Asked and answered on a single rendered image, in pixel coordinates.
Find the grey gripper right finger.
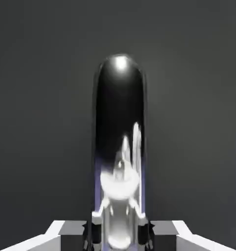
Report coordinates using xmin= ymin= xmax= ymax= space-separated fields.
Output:
xmin=150 ymin=220 xmax=236 ymax=251

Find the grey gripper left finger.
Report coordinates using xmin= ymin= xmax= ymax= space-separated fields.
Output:
xmin=0 ymin=220 xmax=87 ymax=251

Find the shiny dark curved metal handle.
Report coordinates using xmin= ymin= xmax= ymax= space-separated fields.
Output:
xmin=83 ymin=53 xmax=155 ymax=251

